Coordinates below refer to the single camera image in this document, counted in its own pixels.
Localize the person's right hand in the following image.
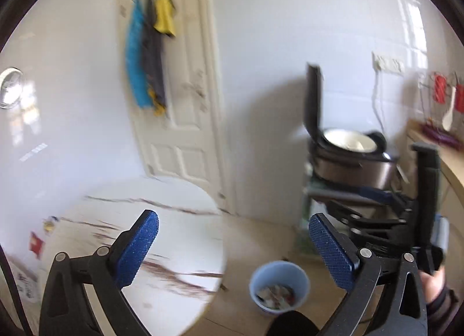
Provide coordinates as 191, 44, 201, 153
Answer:
419, 265, 447, 306

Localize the blue hanging cloth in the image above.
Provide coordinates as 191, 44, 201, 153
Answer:
124, 0, 153, 108

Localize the wall power outlet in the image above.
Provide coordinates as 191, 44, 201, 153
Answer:
372, 52, 405, 75

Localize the wooden countertop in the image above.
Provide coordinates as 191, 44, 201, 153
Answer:
407, 119, 464, 202

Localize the utensil rack with spoon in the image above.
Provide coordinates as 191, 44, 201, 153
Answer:
418, 71, 463, 151

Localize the white panel door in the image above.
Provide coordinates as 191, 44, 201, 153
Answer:
117, 0, 236, 215

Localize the round marble table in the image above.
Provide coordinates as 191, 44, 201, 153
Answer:
6, 176, 230, 336

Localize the cooking oil bottle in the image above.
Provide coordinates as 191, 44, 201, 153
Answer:
42, 216, 60, 235

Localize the silver rice cooker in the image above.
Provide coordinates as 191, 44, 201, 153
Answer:
304, 64, 399, 190

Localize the white metal rack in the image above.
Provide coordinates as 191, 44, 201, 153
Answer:
299, 161, 349, 261

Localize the white rice bag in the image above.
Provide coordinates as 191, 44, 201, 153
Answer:
7, 256, 40, 303

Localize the light blue trash bin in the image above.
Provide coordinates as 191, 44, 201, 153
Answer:
249, 261, 311, 316

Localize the red packet on floor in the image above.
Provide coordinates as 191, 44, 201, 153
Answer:
29, 232, 44, 260

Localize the yellow dark hanging cloth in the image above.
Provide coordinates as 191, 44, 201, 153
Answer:
141, 0, 176, 116

